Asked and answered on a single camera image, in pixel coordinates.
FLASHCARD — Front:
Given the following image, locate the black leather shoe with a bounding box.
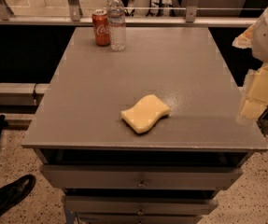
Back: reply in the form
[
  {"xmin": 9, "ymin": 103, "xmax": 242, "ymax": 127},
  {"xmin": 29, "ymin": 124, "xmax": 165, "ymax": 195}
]
[{"xmin": 0, "ymin": 175, "xmax": 36, "ymax": 216}]

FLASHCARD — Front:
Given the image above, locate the clear plastic water bottle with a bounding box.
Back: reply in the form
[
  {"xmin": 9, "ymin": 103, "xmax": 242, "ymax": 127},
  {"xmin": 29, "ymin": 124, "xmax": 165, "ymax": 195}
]
[{"xmin": 107, "ymin": 0, "xmax": 126, "ymax": 51}]

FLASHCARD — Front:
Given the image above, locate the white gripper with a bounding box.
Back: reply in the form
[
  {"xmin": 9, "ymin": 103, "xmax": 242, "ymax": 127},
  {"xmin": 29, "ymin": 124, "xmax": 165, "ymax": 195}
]
[{"xmin": 233, "ymin": 7, "xmax": 268, "ymax": 120}]

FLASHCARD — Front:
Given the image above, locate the metal railing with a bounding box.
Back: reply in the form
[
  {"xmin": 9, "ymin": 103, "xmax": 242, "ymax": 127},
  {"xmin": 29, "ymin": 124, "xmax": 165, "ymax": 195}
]
[{"xmin": 0, "ymin": 0, "xmax": 263, "ymax": 27}]

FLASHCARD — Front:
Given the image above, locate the grey drawer cabinet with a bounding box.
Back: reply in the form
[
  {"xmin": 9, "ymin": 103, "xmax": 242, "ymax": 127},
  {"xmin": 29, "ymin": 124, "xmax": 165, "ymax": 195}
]
[{"xmin": 23, "ymin": 28, "xmax": 267, "ymax": 224}]

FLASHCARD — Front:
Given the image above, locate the red Coca-Cola can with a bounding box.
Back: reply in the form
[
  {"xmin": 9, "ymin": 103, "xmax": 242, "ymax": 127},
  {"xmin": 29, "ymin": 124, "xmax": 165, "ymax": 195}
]
[{"xmin": 92, "ymin": 9, "xmax": 110, "ymax": 46}]

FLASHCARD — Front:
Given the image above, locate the yellow sponge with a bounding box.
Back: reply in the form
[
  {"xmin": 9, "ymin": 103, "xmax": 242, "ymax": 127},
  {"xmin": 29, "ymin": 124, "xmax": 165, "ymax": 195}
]
[{"xmin": 120, "ymin": 94, "xmax": 171, "ymax": 134}]

